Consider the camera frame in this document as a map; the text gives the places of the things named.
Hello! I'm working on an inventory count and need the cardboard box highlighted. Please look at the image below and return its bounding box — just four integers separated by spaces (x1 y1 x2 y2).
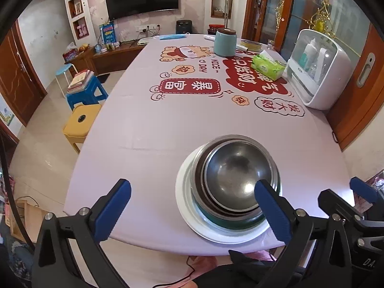
9 199 48 243

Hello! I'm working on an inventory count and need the green plate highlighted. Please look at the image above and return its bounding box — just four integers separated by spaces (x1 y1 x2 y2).
195 207 267 230

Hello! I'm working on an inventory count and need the blue canister with brown lid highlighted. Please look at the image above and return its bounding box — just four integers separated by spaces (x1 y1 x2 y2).
214 28 237 57

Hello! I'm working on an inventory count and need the pink steel bowl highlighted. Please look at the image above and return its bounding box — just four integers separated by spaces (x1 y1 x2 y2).
204 142 276 210

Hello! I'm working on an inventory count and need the round yellow tin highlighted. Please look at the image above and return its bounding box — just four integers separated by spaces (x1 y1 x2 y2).
241 40 262 51

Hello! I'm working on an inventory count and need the dark cloth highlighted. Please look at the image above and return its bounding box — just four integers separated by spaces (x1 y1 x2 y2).
192 250 270 288

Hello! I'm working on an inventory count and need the pink printed tablecloth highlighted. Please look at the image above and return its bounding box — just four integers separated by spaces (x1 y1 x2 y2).
63 34 356 257

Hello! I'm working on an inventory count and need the wooden glass display cabinet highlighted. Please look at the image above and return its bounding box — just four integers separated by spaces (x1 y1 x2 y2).
241 0 297 51

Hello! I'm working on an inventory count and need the white bottle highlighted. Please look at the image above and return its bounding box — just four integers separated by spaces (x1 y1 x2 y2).
300 37 318 69

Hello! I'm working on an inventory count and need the brown wooden door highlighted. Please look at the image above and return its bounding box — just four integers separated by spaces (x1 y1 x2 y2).
0 21 47 126

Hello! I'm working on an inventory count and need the green tissue pack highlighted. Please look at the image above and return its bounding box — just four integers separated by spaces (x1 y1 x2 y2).
250 51 285 81

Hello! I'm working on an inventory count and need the blue printed box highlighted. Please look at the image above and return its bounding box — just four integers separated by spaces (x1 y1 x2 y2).
99 22 116 45

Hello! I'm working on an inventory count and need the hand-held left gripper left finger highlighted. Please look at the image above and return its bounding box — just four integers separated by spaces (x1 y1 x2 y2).
31 178 132 288

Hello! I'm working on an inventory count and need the wall power outlet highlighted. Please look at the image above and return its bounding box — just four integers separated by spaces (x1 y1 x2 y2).
136 23 161 33

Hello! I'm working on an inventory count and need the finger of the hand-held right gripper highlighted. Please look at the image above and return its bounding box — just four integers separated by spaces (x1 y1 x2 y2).
349 177 384 221
318 189 384 234

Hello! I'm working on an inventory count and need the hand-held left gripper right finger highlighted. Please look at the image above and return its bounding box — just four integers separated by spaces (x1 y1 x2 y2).
254 179 356 288

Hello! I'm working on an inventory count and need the light blue metal stool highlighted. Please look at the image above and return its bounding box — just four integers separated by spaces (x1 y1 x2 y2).
55 63 78 98

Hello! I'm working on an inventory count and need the large steel bowl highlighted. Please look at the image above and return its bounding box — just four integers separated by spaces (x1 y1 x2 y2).
190 134 283 220

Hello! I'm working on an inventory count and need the wooden television cabinet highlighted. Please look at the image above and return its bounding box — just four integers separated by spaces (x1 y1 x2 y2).
63 37 150 75

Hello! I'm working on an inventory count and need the white wall niche shelf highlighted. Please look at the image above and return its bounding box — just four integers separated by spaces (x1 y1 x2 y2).
62 0 90 41

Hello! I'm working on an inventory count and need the black cable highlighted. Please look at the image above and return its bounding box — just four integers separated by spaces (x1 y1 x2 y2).
0 135 36 249

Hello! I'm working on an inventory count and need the white storage cabinet clear door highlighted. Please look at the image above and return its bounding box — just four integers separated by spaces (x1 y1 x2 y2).
286 29 352 110

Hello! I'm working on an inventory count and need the blue face mask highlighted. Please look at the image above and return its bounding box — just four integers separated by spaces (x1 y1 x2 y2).
154 33 189 40

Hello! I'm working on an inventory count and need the black air fryer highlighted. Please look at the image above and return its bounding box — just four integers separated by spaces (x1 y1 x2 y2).
175 20 192 35

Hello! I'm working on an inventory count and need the stack of books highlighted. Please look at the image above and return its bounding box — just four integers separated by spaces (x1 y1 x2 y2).
67 69 96 92

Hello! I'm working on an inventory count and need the blue plastic stool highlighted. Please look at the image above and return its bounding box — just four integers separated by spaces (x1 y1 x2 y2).
66 76 108 110

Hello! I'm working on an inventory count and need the gold wire ornament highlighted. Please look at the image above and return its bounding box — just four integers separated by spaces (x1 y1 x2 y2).
307 0 338 38

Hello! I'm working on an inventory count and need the yellow plastic stool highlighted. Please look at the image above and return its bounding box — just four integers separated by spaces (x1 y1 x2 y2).
62 103 102 154

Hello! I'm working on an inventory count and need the red tissue box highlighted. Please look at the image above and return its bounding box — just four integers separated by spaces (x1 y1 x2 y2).
62 49 78 63

